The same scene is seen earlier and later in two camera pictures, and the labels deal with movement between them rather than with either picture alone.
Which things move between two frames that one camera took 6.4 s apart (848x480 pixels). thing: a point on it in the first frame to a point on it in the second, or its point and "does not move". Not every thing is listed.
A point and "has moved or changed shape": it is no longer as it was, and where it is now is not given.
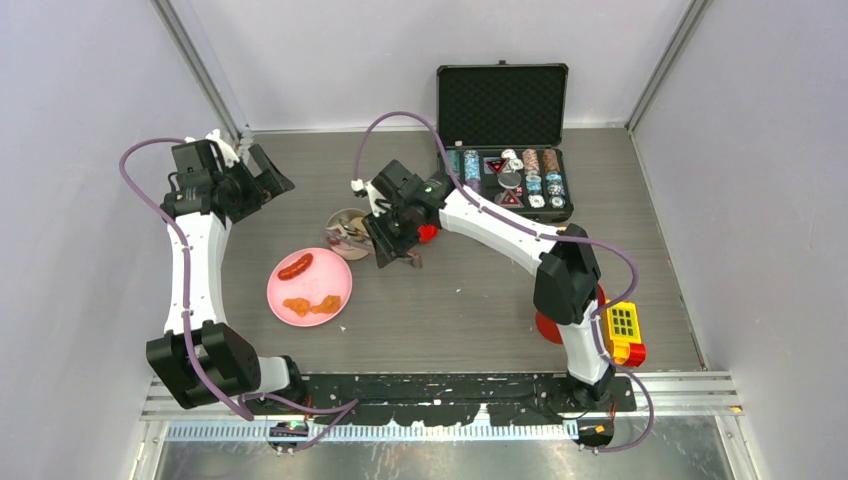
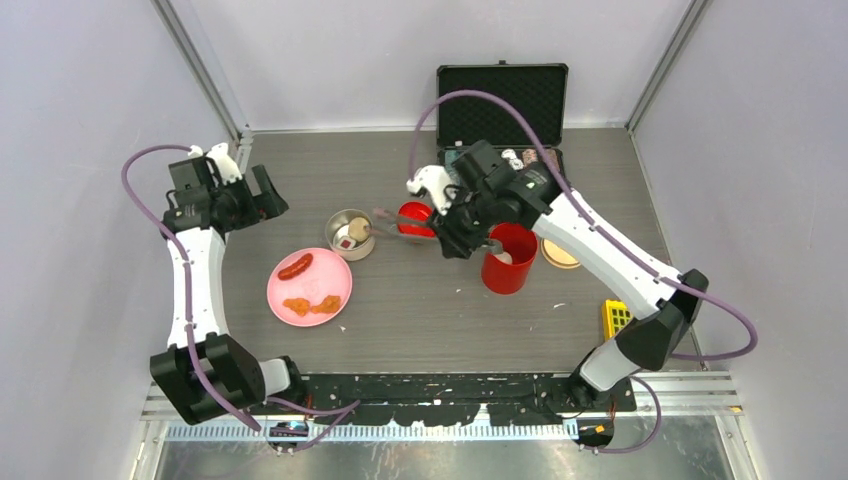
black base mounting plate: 456,399 does not move
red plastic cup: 550,328 to 522,244
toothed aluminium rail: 212,430 does not move
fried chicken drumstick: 330,304 does not move
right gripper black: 388,248 to 454,242
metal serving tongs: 348,228 has moved or changed shape
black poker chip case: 504,128 does not move
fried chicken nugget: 299,305 does not move
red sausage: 299,266 does not move
